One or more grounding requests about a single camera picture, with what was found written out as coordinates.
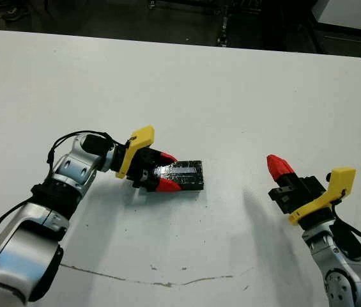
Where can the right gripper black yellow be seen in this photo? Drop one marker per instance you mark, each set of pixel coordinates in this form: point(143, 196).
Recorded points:
point(311, 198)

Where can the dark shoe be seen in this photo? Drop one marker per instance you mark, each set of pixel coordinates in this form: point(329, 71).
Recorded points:
point(14, 12)

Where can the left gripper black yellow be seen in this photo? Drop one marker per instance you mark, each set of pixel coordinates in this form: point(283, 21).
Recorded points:
point(135, 160)

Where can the white cabinet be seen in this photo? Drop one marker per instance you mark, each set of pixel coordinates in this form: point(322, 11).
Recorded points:
point(349, 12)

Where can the black glossy box lid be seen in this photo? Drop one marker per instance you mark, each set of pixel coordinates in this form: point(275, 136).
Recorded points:
point(189, 174)

